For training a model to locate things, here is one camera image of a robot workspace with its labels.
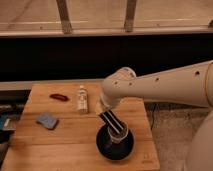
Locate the right metal window post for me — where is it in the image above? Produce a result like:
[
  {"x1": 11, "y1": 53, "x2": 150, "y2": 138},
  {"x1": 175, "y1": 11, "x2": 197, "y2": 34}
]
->
[{"x1": 124, "y1": 0, "x2": 137, "y2": 32}]

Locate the left metal window post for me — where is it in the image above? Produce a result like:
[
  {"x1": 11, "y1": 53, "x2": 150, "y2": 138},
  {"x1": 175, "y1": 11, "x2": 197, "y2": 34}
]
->
[{"x1": 56, "y1": 0, "x2": 72, "y2": 34}]

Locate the wooden table board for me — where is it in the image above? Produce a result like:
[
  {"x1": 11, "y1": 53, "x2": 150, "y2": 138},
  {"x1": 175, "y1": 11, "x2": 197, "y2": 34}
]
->
[{"x1": 2, "y1": 82, "x2": 160, "y2": 171}]

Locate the red pen knife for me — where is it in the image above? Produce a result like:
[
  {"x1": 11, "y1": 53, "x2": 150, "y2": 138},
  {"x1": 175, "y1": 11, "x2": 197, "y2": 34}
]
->
[{"x1": 49, "y1": 94, "x2": 69, "y2": 102}]

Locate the blue sponge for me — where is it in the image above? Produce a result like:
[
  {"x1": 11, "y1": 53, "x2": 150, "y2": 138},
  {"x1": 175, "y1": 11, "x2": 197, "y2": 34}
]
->
[{"x1": 36, "y1": 113, "x2": 58, "y2": 130}]

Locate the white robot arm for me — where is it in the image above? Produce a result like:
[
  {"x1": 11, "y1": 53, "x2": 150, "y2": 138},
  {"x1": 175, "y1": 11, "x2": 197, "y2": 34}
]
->
[{"x1": 96, "y1": 60, "x2": 213, "y2": 171}]

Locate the black plate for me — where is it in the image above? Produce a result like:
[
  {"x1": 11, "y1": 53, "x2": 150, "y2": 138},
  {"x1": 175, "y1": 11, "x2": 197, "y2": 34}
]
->
[{"x1": 96, "y1": 125, "x2": 134, "y2": 160}]

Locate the metal window post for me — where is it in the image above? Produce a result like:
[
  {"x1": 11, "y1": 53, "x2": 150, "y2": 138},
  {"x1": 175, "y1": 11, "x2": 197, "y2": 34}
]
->
[
  {"x1": 56, "y1": 0, "x2": 72, "y2": 34},
  {"x1": 124, "y1": 0, "x2": 137, "y2": 32}
]

